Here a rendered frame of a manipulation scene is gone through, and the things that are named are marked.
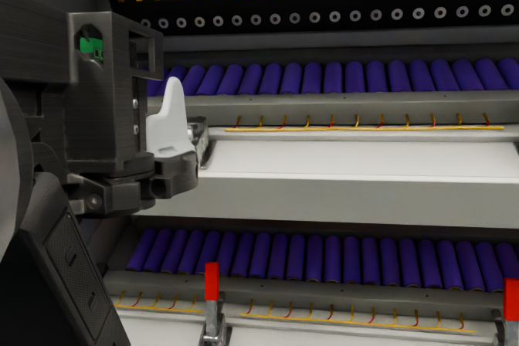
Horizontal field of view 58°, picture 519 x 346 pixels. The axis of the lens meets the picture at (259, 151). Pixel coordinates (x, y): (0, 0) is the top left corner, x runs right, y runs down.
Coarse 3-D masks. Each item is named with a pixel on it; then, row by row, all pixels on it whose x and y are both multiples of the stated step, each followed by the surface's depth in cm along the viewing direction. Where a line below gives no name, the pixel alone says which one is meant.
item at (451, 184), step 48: (144, 48) 52; (192, 48) 52; (240, 48) 51; (288, 48) 50; (240, 144) 40; (288, 144) 39; (336, 144) 39; (384, 144) 38; (432, 144) 37; (480, 144) 37; (192, 192) 38; (240, 192) 37; (288, 192) 36; (336, 192) 36; (384, 192) 35; (432, 192) 34; (480, 192) 34
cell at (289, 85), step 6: (288, 66) 47; (294, 66) 47; (300, 66) 48; (288, 72) 46; (294, 72) 46; (300, 72) 47; (288, 78) 45; (294, 78) 45; (300, 78) 46; (282, 84) 45; (288, 84) 44; (294, 84) 44; (282, 90) 43; (288, 90) 43; (294, 90) 43
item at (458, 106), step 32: (192, 96) 43; (224, 96) 42; (256, 96) 42; (288, 96) 41; (320, 96) 41; (352, 96) 40; (384, 96) 40; (416, 96) 39; (448, 96) 39; (480, 96) 38; (512, 96) 38; (256, 128) 40; (288, 128) 40; (320, 128) 39; (352, 128) 39; (384, 128) 38; (416, 128) 38; (448, 128) 38; (480, 128) 37
